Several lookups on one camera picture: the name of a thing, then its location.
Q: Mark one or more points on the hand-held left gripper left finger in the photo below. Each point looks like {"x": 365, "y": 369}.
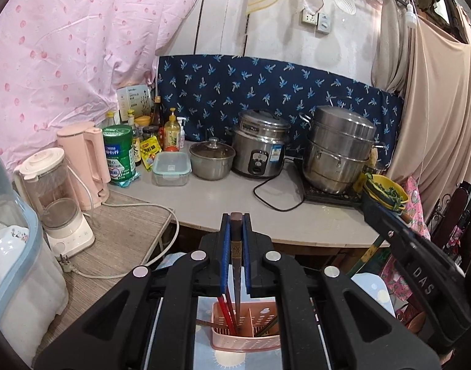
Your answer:
{"x": 224, "y": 254}

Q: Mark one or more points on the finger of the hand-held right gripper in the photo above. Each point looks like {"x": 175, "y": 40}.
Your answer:
{"x": 378, "y": 216}

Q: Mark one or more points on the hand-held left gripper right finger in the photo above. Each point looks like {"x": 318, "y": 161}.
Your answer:
{"x": 246, "y": 254}

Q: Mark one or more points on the dark brown chopstick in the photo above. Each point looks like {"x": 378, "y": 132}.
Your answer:
{"x": 235, "y": 246}

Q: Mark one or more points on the pink plastic utensil basket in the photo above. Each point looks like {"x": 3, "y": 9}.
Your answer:
{"x": 254, "y": 341}

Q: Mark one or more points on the yellow bowl with greens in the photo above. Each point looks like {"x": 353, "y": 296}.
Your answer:
{"x": 382, "y": 181}

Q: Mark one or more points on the long wooden stick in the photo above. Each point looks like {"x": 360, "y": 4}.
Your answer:
{"x": 368, "y": 254}

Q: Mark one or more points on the pink floral garment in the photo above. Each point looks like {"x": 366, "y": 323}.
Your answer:
{"x": 414, "y": 200}

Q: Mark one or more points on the reddish brown rounded object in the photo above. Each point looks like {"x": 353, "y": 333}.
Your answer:
{"x": 412, "y": 318}

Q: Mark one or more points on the red chopstick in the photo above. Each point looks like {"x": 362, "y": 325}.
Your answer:
{"x": 223, "y": 310}
{"x": 230, "y": 308}

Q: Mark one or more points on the black induction cooker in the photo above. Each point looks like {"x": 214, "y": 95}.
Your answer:
{"x": 320, "y": 195}

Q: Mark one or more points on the light blue patterned mat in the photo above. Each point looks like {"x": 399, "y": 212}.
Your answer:
{"x": 368, "y": 289}

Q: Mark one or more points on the brown wooden utensil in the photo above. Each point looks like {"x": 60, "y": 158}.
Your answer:
{"x": 208, "y": 322}

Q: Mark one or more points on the dark green chopstick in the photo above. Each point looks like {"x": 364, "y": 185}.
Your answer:
{"x": 266, "y": 325}

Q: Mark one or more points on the steel steamer pot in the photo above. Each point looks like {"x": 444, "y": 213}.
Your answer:
{"x": 335, "y": 154}

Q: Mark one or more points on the small pot with glass lid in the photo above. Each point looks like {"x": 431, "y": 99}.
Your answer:
{"x": 210, "y": 165}

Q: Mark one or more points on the glass food container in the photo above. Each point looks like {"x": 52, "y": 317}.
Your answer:
{"x": 172, "y": 167}

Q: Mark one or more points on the steel rice cooker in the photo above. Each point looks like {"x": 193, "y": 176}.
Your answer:
{"x": 258, "y": 146}

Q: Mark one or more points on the red lid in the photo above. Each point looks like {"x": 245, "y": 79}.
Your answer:
{"x": 171, "y": 148}

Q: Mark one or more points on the white pump bottle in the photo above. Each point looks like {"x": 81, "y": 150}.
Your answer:
{"x": 181, "y": 135}

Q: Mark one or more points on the yellow seasoning packet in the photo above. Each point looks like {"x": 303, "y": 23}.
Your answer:
{"x": 150, "y": 150}

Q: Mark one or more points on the peach hanging garment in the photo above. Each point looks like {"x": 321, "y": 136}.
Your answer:
{"x": 443, "y": 104}

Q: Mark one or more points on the yellow dish soap bottle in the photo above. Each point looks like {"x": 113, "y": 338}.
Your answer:
{"x": 172, "y": 135}

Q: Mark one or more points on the white label bottle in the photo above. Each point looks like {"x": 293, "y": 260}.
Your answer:
{"x": 136, "y": 146}

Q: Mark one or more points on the dark glass jar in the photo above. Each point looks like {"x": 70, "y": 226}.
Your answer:
{"x": 150, "y": 131}

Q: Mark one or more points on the green tin can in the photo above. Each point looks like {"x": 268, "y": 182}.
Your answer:
{"x": 120, "y": 154}

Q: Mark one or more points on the dark sauce bottle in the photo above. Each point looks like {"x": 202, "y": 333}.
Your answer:
{"x": 157, "y": 113}

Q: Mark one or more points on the yellow lid jar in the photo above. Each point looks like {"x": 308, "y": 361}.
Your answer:
{"x": 143, "y": 119}

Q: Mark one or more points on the small white bottle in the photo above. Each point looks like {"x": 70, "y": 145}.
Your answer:
{"x": 131, "y": 117}

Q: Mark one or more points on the beige curtain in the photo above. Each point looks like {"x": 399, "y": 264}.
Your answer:
{"x": 389, "y": 46}

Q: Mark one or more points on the navy floral cloth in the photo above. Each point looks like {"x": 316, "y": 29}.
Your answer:
{"x": 258, "y": 84}

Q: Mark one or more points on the pink electric kettle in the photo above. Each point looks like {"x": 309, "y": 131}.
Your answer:
{"x": 79, "y": 162}

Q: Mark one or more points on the white blender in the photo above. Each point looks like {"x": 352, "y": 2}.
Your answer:
{"x": 58, "y": 208}

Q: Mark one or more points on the yellow cap bottle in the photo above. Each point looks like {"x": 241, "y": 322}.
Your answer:
{"x": 111, "y": 118}

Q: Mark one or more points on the white carton box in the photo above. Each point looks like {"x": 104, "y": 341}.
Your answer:
{"x": 133, "y": 100}

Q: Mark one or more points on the white light bulb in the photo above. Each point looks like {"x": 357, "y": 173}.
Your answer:
{"x": 411, "y": 19}

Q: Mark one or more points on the white floral plate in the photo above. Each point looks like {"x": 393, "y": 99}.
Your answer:
{"x": 8, "y": 246}

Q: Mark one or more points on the pink printed curtain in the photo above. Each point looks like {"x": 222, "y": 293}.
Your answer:
{"x": 85, "y": 46}

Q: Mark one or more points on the black wrought iron frame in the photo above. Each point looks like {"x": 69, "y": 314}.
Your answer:
{"x": 445, "y": 204}

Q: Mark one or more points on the wall switch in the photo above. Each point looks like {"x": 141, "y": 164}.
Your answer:
{"x": 324, "y": 23}

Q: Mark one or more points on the wall socket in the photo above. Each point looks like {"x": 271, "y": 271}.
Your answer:
{"x": 308, "y": 17}

